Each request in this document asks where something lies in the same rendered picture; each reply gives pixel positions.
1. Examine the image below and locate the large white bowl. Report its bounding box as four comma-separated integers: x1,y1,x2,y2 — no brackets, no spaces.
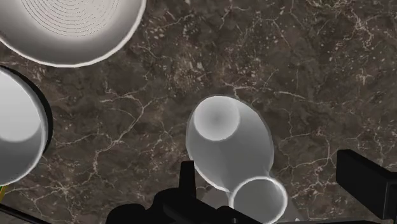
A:
0,0,148,68

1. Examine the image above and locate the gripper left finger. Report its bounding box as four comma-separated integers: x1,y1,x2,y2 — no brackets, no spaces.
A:
106,160,218,224

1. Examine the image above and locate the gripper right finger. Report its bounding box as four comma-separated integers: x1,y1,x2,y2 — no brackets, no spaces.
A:
336,148,397,221

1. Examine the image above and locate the white mug with handle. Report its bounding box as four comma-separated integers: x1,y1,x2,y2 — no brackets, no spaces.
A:
185,94,289,224

